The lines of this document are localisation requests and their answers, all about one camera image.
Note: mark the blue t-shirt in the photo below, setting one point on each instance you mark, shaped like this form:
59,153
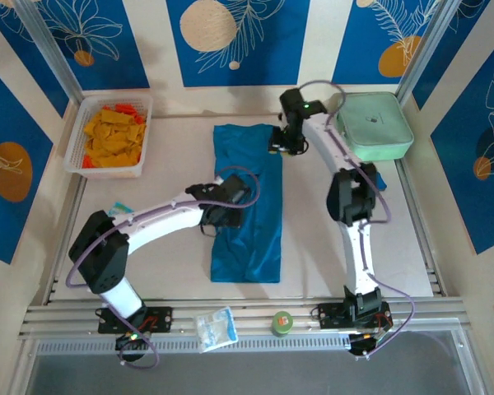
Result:
247,148

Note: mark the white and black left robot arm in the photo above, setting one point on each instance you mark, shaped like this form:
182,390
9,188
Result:
160,218

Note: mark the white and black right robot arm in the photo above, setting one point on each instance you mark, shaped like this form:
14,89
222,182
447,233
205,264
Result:
356,255

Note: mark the mint green zip case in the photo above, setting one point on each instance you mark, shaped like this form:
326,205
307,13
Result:
374,127

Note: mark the small blue eraser block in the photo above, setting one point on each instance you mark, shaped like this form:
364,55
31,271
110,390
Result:
383,183

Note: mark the light blue wipes packet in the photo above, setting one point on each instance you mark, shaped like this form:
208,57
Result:
119,208

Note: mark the clear plastic bag blue print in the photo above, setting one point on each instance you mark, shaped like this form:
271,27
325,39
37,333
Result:
215,329

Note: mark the white plastic basket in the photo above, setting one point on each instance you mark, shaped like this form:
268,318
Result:
72,164

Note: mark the black left controller board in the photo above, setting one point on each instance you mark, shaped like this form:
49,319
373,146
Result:
132,341

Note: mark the black controller board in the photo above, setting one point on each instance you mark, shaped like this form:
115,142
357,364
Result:
132,341
364,343

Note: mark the black right controller board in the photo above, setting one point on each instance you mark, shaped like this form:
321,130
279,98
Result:
364,343

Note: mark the aluminium rail frame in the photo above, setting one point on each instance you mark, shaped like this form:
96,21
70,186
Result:
251,312

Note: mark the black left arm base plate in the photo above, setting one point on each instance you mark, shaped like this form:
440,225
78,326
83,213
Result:
160,319

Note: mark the aluminium corner post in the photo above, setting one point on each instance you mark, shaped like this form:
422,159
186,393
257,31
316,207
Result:
428,49
49,45

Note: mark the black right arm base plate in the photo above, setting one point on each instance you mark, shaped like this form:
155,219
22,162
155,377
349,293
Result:
331,316

